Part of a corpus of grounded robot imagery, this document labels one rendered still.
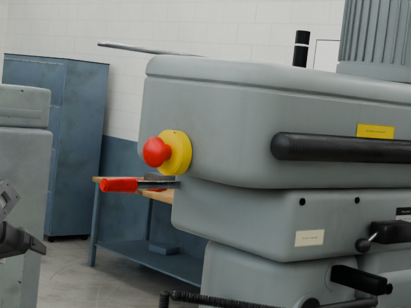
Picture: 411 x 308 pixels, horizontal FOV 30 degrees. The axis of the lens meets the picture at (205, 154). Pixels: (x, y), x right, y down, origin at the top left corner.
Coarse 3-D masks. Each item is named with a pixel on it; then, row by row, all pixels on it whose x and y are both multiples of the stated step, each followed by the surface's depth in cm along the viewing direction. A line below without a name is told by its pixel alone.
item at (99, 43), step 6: (102, 42) 104; (108, 42) 104; (120, 48) 106; (126, 48) 106; (132, 48) 107; (138, 48) 108; (144, 48) 108; (150, 48) 109; (174, 54) 112; (180, 54) 113; (186, 54) 114; (192, 54) 115
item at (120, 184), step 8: (104, 184) 106; (112, 184) 106; (120, 184) 107; (128, 184) 108; (136, 184) 109; (144, 184) 111; (152, 184) 112; (160, 184) 113; (168, 184) 114; (176, 184) 115; (120, 192) 108; (128, 192) 109
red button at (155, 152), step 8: (144, 144) 99; (152, 144) 98; (160, 144) 97; (144, 152) 99; (152, 152) 98; (160, 152) 97; (168, 152) 99; (144, 160) 99; (152, 160) 98; (160, 160) 97
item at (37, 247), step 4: (32, 236) 163; (32, 240) 162; (36, 240) 163; (32, 244) 162; (36, 244) 164; (40, 244) 166; (32, 248) 162; (36, 248) 164; (40, 248) 165; (44, 248) 167; (36, 252) 165; (40, 252) 165; (44, 252) 166
